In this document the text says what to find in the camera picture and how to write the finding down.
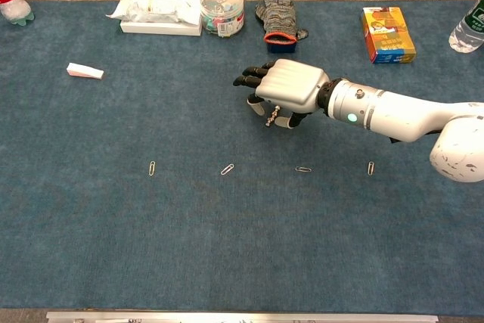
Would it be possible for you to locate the aluminium rail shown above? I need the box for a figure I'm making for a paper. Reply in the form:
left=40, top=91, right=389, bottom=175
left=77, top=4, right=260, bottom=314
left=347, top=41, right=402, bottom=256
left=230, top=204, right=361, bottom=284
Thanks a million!
left=45, top=311, right=439, bottom=323

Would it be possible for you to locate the teal felt table mat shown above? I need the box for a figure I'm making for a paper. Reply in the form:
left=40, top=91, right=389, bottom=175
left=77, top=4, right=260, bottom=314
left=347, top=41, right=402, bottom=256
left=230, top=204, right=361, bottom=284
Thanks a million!
left=0, top=0, right=484, bottom=316

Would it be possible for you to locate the grey knit glove orange cuff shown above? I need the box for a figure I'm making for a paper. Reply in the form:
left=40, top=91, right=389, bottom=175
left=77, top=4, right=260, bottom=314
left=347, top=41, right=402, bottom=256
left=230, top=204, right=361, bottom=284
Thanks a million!
left=255, top=0, right=310, bottom=45

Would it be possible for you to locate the white flat box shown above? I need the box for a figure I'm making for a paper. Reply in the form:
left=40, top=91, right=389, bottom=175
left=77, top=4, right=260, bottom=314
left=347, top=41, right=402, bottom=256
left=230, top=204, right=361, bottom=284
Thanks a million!
left=119, top=20, right=203, bottom=37

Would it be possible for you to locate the white wet wipes pack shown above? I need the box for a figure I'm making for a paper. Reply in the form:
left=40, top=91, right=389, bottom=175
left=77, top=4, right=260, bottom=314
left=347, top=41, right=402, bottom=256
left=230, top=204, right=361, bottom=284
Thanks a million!
left=105, top=0, right=206, bottom=26

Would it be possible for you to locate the white wedge block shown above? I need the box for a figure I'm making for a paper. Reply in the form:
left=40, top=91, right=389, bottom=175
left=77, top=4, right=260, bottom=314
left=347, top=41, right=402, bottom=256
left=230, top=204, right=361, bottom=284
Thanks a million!
left=66, top=62, right=105, bottom=81

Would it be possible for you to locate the dark blue small box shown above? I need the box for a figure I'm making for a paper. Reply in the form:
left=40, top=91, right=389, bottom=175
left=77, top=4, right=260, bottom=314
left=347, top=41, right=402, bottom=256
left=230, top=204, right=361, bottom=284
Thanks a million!
left=267, top=37, right=297, bottom=54

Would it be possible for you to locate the orange and blue carton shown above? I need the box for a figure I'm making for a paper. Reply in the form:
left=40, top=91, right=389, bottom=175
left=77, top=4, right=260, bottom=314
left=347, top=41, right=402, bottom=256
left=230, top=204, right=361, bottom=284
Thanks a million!
left=361, top=6, right=417, bottom=65

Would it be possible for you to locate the green label water bottle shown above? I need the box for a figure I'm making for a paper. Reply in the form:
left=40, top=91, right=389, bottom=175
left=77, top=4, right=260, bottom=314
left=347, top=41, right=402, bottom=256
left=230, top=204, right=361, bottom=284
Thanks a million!
left=448, top=0, right=484, bottom=54

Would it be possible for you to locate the clear jar of coloured clips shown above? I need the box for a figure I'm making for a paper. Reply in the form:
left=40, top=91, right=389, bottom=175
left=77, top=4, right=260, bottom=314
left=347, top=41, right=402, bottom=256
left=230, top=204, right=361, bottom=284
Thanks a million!
left=199, top=0, right=246, bottom=39

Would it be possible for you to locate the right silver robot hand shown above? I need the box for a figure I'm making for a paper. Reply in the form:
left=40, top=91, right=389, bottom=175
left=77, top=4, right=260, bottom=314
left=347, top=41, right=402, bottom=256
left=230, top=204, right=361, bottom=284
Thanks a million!
left=232, top=58, right=332, bottom=129

